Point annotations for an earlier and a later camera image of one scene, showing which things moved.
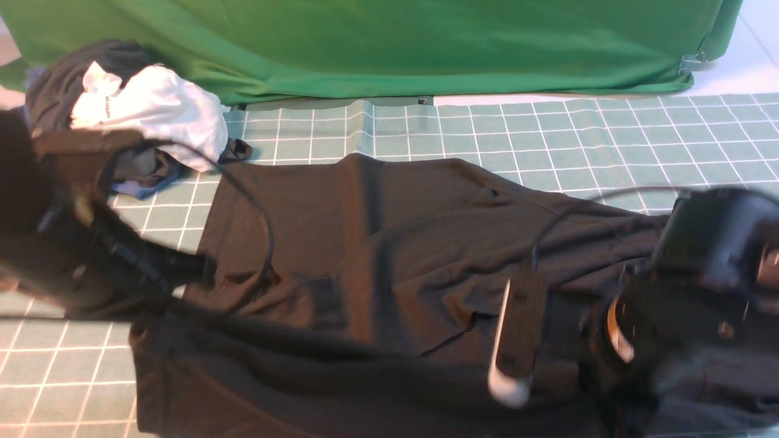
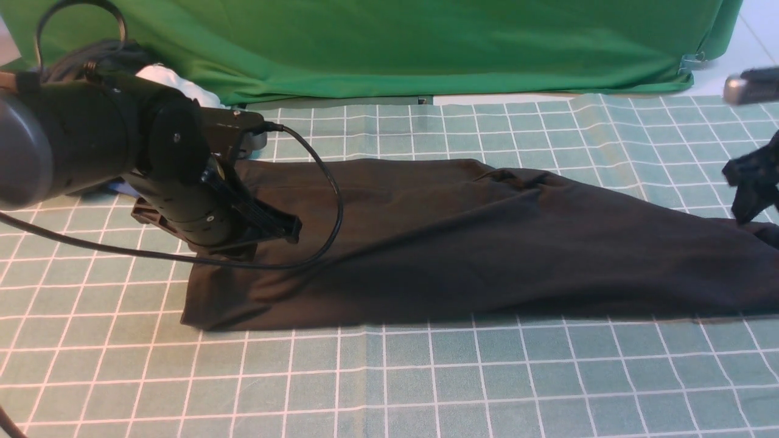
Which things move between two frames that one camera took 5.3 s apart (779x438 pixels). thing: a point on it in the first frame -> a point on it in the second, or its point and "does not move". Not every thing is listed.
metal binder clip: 691,62 does not move
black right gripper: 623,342 -> 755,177
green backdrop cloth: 254,50 does not move
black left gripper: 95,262 -> 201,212
